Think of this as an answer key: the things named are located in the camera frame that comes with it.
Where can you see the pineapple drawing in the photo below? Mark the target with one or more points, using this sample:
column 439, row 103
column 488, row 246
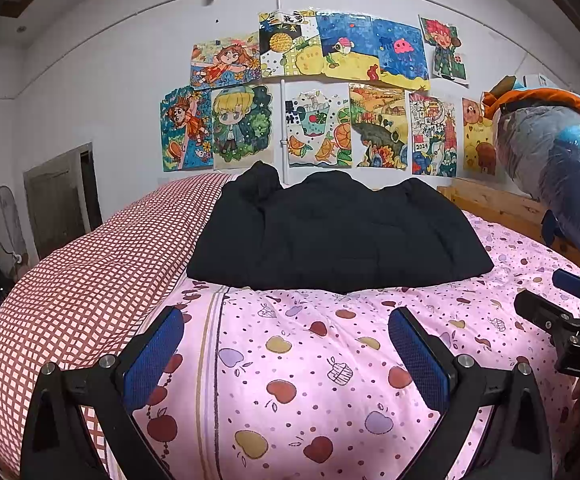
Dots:
column 287, row 45

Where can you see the red-haired figure drawing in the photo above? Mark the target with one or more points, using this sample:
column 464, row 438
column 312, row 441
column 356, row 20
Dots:
column 442, row 50

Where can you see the grey standing fan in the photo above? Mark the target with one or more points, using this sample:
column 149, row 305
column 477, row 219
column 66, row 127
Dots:
column 2, row 225

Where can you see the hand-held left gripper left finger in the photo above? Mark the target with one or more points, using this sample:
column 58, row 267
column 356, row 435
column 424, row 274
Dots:
column 152, row 355

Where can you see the black jacket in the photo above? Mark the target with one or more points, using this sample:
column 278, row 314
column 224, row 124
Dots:
column 340, row 235

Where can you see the red checked blanket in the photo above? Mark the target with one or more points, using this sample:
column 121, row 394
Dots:
column 95, row 270

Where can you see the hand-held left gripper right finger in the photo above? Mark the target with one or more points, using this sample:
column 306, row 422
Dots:
column 420, row 355

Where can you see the pink fruit-print bed sheet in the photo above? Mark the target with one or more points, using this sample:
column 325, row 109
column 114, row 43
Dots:
column 295, row 360

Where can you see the plastic-wrapped blue plush toy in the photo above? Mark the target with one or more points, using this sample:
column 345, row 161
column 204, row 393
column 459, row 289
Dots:
column 545, row 150

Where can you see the pink jellyfish drawing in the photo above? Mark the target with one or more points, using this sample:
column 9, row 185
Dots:
column 400, row 52

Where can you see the swimming orange-haired figure drawing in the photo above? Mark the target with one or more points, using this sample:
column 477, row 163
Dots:
column 185, row 130

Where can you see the field landscape drawing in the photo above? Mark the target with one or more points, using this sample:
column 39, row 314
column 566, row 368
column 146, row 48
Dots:
column 377, row 125

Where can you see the wooden bed frame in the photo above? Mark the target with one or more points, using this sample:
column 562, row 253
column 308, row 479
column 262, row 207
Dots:
column 495, row 207

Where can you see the penguin city drawing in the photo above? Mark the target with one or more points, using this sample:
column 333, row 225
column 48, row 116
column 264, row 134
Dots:
column 432, row 135

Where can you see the lying orange-haired figure drawing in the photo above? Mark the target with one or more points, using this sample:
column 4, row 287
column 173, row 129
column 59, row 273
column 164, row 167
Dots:
column 225, row 60

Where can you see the fruit juice drawing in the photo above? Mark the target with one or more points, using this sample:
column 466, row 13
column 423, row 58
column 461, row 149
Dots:
column 317, row 125

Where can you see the grey door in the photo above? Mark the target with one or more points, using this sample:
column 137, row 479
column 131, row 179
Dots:
column 55, row 200

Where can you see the blond figure drawing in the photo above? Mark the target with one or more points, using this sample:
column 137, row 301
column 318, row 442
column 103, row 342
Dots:
column 240, row 125

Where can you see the bear drawing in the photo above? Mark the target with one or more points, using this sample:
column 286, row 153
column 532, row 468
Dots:
column 477, row 140

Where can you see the fish on sand drawing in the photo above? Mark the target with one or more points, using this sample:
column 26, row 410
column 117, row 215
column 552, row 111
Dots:
column 347, row 45

